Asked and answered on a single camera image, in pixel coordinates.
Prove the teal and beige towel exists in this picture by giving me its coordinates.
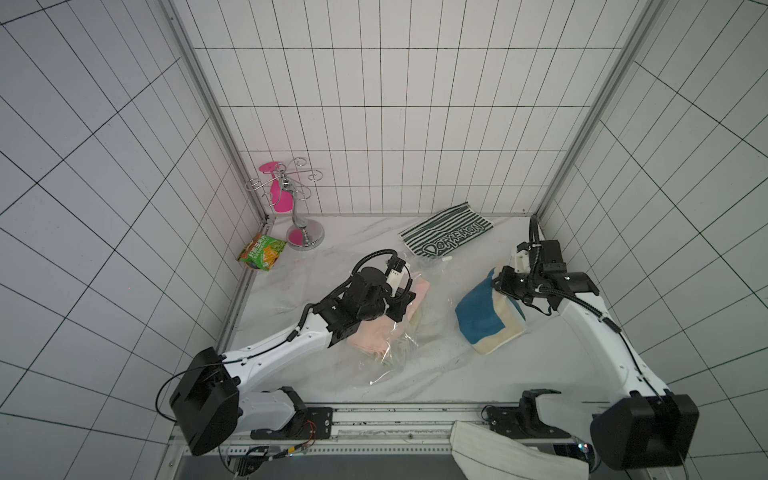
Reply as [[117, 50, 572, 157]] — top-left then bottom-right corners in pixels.
[[455, 266, 527, 355]]

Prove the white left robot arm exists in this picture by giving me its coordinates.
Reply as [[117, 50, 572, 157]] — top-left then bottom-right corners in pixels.
[[167, 249, 416, 456]]

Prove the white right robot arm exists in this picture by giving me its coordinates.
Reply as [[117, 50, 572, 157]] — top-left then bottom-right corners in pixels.
[[491, 216, 699, 470]]

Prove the green white striped towel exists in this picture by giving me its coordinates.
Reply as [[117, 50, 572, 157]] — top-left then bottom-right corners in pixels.
[[399, 202, 493, 258]]

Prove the white striped cloth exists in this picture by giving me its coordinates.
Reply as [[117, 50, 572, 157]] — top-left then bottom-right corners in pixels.
[[449, 422, 589, 480]]

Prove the pink towel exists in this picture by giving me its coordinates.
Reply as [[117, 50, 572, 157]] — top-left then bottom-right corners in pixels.
[[346, 275, 430, 362]]

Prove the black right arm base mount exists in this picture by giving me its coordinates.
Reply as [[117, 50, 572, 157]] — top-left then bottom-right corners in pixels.
[[480, 389, 570, 440]]

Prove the chrome cup holder stand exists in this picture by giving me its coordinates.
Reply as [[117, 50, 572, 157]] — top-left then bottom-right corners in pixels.
[[245, 157, 325, 251]]

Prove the pink plastic scoop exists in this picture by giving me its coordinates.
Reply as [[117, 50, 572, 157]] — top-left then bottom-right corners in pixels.
[[259, 162, 294, 214]]

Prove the green snack packet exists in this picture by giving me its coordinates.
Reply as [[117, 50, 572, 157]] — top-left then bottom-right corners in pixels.
[[237, 234, 286, 271]]

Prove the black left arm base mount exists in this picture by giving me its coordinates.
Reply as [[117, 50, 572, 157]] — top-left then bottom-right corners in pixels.
[[250, 386, 334, 441]]

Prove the clear plastic vacuum bag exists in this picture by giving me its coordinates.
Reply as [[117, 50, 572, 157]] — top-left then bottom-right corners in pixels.
[[263, 251, 469, 388]]

